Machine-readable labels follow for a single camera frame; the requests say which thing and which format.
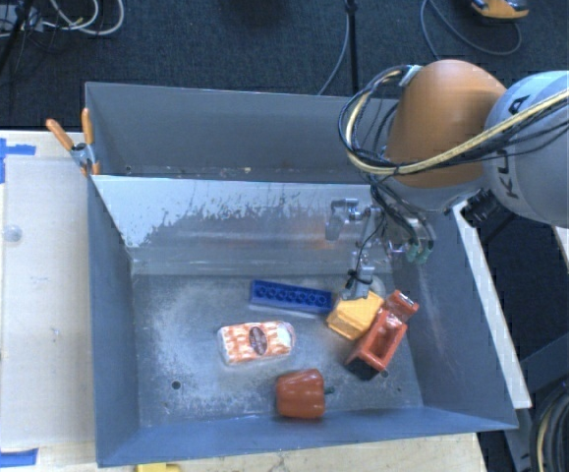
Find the red toy bell pepper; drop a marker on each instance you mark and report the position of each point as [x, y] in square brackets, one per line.
[300, 394]

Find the yellow sponge block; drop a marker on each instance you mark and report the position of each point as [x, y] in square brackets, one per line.
[353, 320]

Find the orange and white food packet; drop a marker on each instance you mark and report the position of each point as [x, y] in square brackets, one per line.
[257, 342]

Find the grey metal bin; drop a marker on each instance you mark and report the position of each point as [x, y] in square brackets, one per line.
[205, 391]

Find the orange plastic toy tool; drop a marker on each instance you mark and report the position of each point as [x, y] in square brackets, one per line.
[380, 342]

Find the black cylinder on white bracket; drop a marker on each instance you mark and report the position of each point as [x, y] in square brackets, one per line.
[483, 209]

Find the blue flat studded block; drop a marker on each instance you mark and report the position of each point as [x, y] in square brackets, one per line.
[289, 296]

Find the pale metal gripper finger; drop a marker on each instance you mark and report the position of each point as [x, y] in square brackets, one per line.
[339, 219]
[360, 283]

